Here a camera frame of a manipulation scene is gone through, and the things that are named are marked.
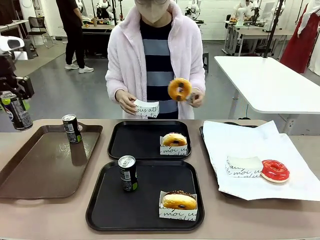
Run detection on brown handled serving tray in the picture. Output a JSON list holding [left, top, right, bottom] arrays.
[[0, 124, 104, 201]]

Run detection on person's right hand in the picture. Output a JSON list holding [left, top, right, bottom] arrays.
[[115, 89, 138, 117]]

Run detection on black vertical stand pole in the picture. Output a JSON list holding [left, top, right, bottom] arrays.
[[261, 0, 286, 59]]

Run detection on red glazed donut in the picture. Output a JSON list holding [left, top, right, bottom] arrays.
[[260, 159, 291, 184]]

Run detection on black office chair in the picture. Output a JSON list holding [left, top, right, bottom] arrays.
[[27, 15, 55, 50]]

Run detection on beige face mask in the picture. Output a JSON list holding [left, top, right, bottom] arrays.
[[135, 0, 169, 25]]

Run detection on person's left hand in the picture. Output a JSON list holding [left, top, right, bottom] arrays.
[[188, 92, 205, 109]]

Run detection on chocolate-topped yellow donut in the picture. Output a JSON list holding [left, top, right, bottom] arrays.
[[162, 190, 198, 211]]

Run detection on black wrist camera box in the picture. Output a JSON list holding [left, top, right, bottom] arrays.
[[15, 75, 35, 100]]

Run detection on beige background table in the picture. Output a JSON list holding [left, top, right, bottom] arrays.
[[221, 20, 294, 57]]

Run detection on golden brown ring donut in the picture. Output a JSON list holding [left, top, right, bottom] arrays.
[[167, 77, 193, 102]]

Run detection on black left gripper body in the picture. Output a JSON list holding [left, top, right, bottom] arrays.
[[0, 56, 20, 100]]

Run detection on person in pink fleece jacket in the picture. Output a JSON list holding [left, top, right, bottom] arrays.
[[104, 0, 207, 120]]

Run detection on black square serving tray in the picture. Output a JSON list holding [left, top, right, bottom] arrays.
[[85, 159, 205, 232], [107, 120, 192, 160]]

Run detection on white paper sheet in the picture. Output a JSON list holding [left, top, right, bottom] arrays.
[[202, 119, 320, 202]]

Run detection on black tray under paper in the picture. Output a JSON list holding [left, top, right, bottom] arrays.
[[199, 121, 266, 200]]

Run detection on person's right forearm pink sleeve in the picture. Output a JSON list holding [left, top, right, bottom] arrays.
[[104, 56, 127, 103]]

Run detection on black small stool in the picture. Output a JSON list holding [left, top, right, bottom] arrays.
[[202, 50, 210, 74]]

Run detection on silver metal tongs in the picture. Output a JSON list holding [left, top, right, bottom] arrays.
[[184, 91, 200, 104]]

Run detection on white script-print paper tray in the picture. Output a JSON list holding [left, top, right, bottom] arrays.
[[225, 155, 264, 179], [133, 98, 160, 119]]

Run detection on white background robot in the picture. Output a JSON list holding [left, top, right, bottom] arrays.
[[184, 0, 204, 21], [231, 0, 261, 26], [96, 0, 111, 20]]

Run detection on red dress on mannequin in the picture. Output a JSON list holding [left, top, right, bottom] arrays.
[[279, 2, 320, 74]]

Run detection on white table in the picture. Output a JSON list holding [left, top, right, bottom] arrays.
[[213, 55, 320, 134]]

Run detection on person's left forearm pink sleeve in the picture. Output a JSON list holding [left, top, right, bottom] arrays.
[[191, 56, 207, 97]]

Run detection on brown-top background workbench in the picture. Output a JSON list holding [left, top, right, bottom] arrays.
[[81, 22, 119, 59]]

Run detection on person in black clothes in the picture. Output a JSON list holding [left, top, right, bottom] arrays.
[[55, 0, 95, 74]]

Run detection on black green drink can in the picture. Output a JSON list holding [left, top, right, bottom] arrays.
[[117, 154, 139, 193], [61, 113, 83, 145], [0, 91, 34, 131]]

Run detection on grey step stool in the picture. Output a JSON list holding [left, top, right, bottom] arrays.
[[23, 41, 40, 60]]

